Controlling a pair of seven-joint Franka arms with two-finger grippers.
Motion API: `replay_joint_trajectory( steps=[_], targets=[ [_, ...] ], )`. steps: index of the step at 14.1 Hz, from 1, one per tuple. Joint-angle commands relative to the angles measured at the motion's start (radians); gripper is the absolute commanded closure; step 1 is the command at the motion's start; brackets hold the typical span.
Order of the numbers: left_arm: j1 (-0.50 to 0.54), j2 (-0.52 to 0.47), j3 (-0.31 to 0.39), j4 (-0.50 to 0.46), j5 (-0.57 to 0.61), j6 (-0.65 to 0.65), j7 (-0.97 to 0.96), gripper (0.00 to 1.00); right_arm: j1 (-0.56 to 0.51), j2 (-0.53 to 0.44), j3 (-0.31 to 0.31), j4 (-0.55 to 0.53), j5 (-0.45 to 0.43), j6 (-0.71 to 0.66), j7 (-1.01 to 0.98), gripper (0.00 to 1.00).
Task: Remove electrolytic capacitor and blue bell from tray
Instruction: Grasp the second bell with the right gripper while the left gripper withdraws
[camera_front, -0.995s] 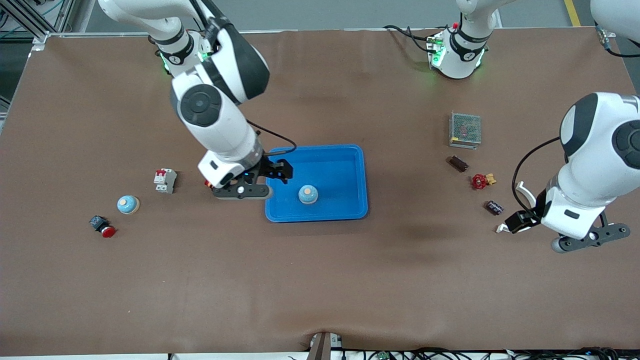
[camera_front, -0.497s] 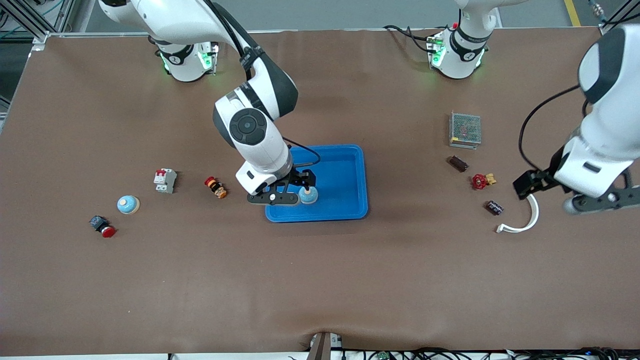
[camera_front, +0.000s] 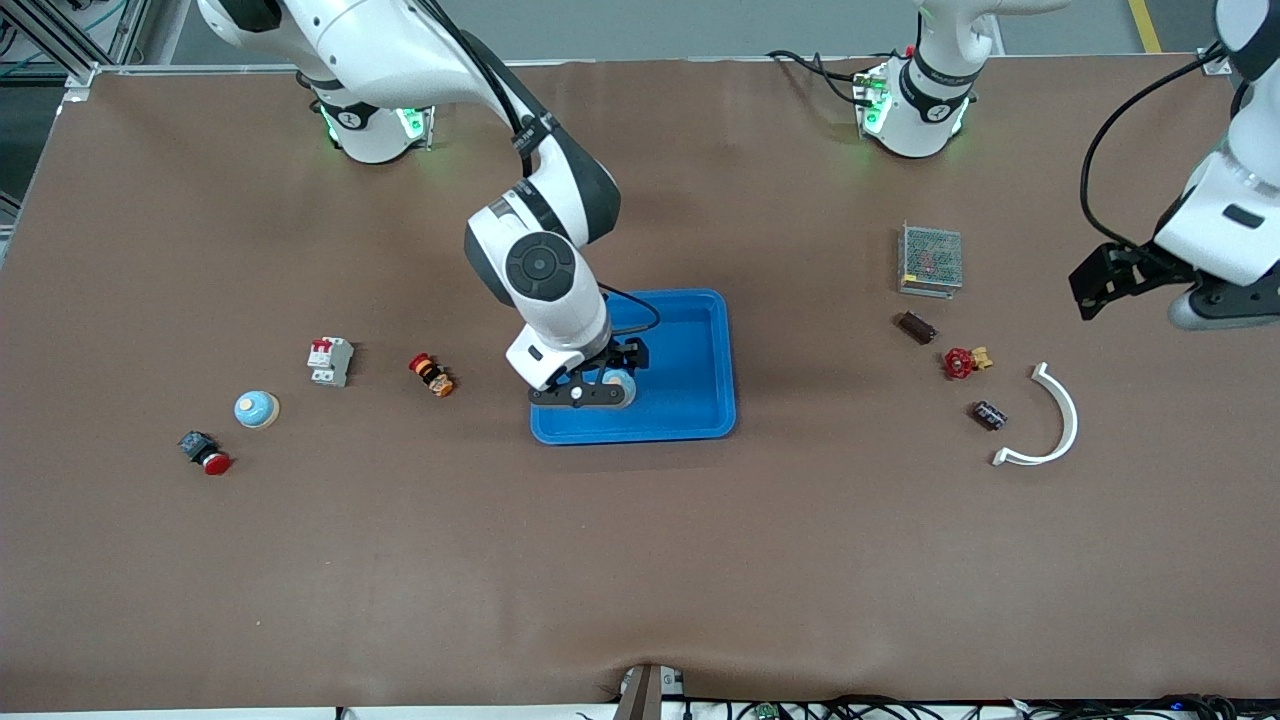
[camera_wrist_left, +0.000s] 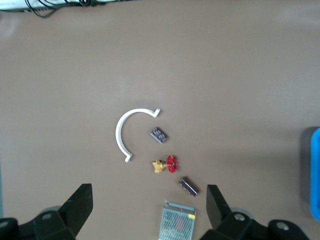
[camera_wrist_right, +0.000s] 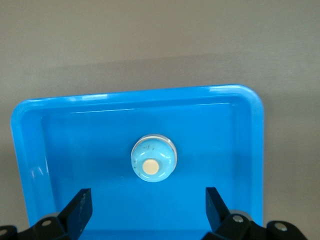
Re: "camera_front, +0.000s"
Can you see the red emergency stop button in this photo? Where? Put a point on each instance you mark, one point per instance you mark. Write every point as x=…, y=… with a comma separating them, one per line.
x=205, y=452

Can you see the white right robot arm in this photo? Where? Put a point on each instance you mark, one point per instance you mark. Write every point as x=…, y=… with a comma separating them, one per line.
x=540, y=265

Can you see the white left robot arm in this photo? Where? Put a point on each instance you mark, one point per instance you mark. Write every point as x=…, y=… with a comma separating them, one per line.
x=1230, y=230

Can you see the white red circuit breaker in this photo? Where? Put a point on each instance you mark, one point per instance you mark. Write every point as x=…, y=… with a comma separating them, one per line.
x=330, y=362

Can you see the white curved plastic bracket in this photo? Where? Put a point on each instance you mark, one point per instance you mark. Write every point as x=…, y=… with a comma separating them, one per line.
x=1070, y=420

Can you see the metal mesh power supply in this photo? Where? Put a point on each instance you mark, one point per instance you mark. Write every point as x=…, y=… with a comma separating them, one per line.
x=930, y=260

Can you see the metal table clamp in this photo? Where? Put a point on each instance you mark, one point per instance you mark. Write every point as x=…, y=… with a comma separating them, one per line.
x=650, y=690

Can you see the blue plastic tray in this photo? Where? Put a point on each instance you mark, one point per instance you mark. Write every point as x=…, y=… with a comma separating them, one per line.
x=680, y=400

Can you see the blue desk bell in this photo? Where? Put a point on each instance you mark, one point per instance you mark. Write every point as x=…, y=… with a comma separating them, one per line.
x=622, y=378
x=255, y=410

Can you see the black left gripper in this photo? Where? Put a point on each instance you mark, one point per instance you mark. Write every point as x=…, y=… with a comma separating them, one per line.
x=1132, y=267

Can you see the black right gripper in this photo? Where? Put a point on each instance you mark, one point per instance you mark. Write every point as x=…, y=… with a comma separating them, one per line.
x=621, y=357

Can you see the aluminium frame profile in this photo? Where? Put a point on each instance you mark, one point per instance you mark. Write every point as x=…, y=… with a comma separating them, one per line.
x=75, y=72

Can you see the red orange push button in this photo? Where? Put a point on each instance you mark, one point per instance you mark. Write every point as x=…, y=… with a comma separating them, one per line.
x=431, y=375

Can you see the dark brown cylindrical capacitor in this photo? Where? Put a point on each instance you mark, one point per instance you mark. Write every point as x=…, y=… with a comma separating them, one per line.
x=916, y=327
x=990, y=415

